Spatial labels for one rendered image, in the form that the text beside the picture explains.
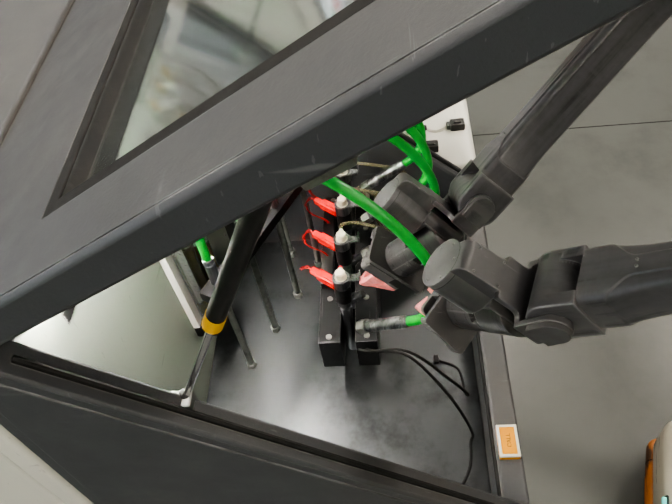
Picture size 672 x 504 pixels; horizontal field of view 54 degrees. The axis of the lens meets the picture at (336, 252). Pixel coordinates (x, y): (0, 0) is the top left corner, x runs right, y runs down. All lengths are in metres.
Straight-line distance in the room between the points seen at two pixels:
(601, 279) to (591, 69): 0.34
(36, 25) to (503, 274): 0.66
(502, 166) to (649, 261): 0.31
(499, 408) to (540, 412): 1.08
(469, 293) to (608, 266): 0.14
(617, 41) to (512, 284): 0.35
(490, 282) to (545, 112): 0.29
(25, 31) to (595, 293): 0.75
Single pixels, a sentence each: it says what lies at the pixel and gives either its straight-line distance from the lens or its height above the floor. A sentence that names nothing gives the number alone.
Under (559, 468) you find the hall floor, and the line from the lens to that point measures 2.09.
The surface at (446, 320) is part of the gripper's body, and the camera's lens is 0.79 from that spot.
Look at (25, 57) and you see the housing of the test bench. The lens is 0.91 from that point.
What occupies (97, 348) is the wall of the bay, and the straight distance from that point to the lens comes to 0.87.
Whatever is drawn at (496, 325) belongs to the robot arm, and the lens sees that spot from 0.71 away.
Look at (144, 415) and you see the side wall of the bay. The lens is 0.70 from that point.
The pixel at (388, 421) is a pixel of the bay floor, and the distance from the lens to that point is 1.20.
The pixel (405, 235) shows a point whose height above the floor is 1.34.
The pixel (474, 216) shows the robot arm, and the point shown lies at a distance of 0.87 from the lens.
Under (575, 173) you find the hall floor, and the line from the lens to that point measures 2.80.
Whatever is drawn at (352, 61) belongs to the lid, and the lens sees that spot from 0.35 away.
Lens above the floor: 1.92
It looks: 50 degrees down
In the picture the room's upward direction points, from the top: 10 degrees counter-clockwise
